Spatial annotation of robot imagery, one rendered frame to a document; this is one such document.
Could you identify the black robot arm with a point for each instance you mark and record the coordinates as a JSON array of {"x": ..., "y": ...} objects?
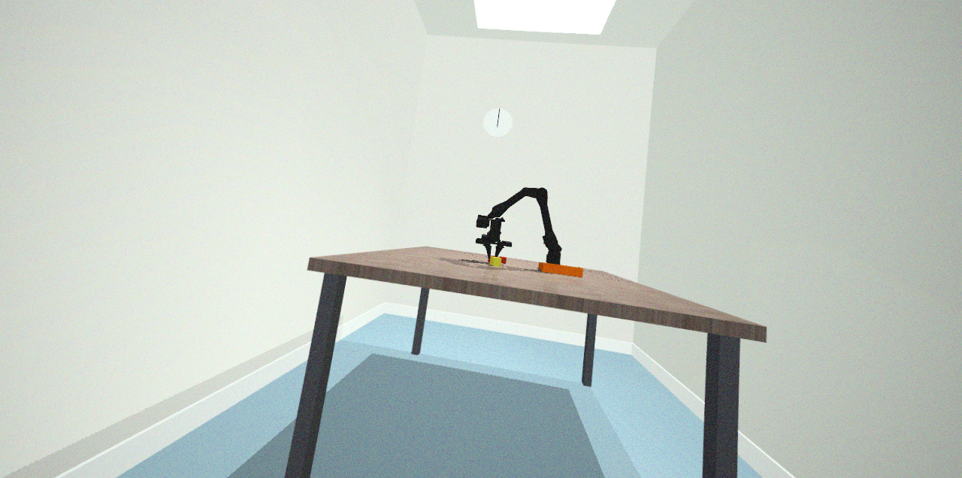
[{"x": 541, "y": 194}]

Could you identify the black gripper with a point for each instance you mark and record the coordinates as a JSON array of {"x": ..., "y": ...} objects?
[{"x": 494, "y": 235}]

